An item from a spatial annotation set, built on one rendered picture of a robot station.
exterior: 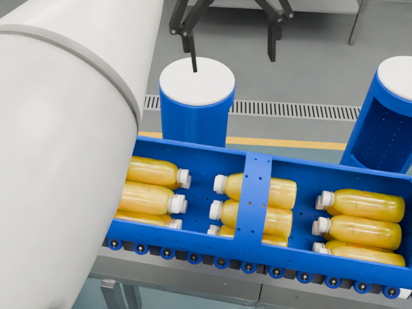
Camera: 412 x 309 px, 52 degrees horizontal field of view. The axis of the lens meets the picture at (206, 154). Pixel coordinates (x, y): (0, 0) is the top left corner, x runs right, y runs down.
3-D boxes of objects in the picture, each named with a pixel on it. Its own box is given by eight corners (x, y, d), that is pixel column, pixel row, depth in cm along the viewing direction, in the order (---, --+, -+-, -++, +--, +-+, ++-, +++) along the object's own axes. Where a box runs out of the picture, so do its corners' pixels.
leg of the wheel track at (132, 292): (141, 319, 200) (126, 253, 153) (129, 317, 201) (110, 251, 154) (144, 307, 204) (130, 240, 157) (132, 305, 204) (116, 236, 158)
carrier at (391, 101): (320, 187, 237) (326, 231, 218) (370, 55, 172) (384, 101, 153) (372, 191, 236) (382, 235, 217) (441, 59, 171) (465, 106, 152)
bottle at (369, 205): (393, 219, 115) (324, 208, 117) (398, 194, 114) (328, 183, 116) (402, 226, 108) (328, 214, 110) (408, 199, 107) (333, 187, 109)
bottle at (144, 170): (110, 175, 114) (178, 186, 112) (116, 150, 116) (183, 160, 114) (117, 180, 121) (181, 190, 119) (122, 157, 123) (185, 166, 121)
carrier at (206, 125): (193, 248, 209) (233, 216, 223) (194, 118, 144) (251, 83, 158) (156, 213, 222) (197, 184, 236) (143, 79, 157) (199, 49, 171)
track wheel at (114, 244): (122, 237, 117) (124, 235, 119) (106, 235, 117) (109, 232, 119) (121, 252, 118) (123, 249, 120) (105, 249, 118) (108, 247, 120)
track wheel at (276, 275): (286, 265, 113) (286, 262, 115) (269, 262, 113) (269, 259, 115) (283, 281, 113) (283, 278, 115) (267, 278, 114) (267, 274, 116)
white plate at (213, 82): (194, 114, 143) (194, 117, 144) (250, 81, 157) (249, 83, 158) (144, 76, 157) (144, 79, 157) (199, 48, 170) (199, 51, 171)
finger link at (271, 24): (268, 16, 71) (272, 16, 71) (267, 53, 76) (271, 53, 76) (271, 25, 69) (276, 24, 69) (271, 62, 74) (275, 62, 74)
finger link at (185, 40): (187, 24, 68) (168, 27, 68) (190, 52, 71) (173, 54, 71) (186, 20, 69) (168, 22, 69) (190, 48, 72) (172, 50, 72)
